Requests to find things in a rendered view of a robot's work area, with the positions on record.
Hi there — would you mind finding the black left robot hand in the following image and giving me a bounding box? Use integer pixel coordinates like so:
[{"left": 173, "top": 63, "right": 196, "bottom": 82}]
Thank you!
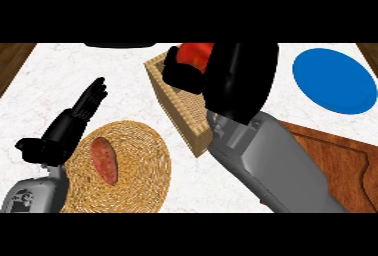
[{"left": 13, "top": 76, "right": 109, "bottom": 168}]

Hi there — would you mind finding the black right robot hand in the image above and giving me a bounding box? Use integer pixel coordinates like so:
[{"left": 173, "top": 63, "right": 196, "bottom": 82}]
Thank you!
[{"left": 161, "top": 42, "right": 280, "bottom": 126}]

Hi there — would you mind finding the red tomato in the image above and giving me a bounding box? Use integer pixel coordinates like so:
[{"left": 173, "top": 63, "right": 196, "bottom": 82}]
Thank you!
[{"left": 176, "top": 42, "right": 215, "bottom": 74}]

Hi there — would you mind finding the rectangular wicker basket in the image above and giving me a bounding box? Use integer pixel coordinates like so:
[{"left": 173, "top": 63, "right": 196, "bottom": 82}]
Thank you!
[{"left": 143, "top": 50, "right": 215, "bottom": 159}]

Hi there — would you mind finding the brown wooden cutting board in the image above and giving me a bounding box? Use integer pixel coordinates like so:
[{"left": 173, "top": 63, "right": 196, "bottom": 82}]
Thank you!
[{"left": 258, "top": 120, "right": 378, "bottom": 214}]

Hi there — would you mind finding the reddish brown sweet potato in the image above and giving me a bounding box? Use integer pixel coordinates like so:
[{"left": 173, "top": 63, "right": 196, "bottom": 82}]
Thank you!
[{"left": 88, "top": 136, "right": 119, "bottom": 187}]

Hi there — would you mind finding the round woven straw placemat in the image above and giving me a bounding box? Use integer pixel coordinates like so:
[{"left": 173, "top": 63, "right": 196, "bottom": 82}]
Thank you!
[{"left": 59, "top": 120, "right": 173, "bottom": 214}]

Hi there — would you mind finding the blue round plate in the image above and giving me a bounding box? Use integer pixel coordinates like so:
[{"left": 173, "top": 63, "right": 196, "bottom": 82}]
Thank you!
[{"left": 291, "top": 48, "right": 378, "bottom": 116}]

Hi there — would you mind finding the black round object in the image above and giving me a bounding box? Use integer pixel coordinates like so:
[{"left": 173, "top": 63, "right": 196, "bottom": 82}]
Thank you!
[{"left": 83, "top": 42, "right": 158, "bottom": 49}]

